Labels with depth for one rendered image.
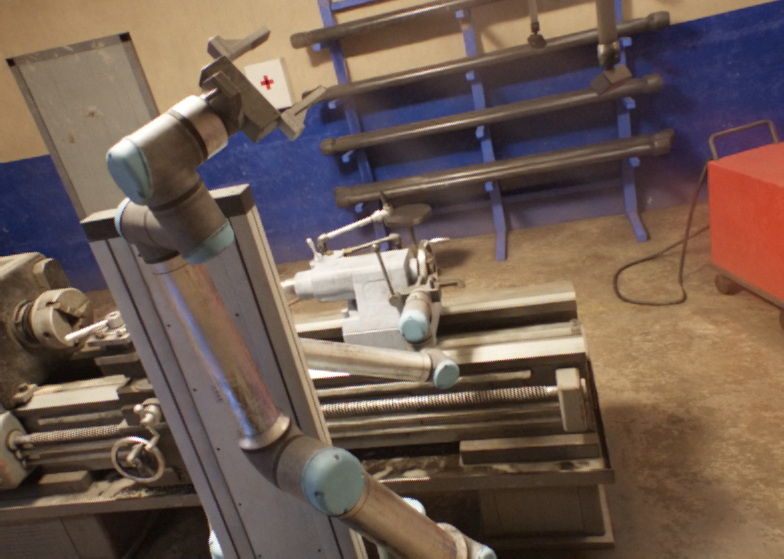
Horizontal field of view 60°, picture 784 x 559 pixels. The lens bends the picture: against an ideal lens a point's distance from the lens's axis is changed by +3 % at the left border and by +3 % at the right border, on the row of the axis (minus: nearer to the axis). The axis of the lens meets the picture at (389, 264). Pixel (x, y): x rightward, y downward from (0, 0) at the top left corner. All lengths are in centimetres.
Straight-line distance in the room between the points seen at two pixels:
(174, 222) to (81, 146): 544
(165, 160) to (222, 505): 97
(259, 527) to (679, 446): 201
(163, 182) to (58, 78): 540
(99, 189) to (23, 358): 349
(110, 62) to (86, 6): 43
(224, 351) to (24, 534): 241
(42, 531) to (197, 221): 261
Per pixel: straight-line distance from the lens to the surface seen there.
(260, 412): 137
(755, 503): 303
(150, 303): 148
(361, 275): 244
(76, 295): 317
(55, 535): 351
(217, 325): 126
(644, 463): 315
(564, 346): 234
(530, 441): 254
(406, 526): 156
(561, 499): 269
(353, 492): 137
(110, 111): 623
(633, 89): 499
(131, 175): 101
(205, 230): 106
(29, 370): 325
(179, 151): 103
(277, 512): 172
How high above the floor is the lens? 208
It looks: 22 degrees down
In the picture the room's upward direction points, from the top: 14 degrees counter-clockwise
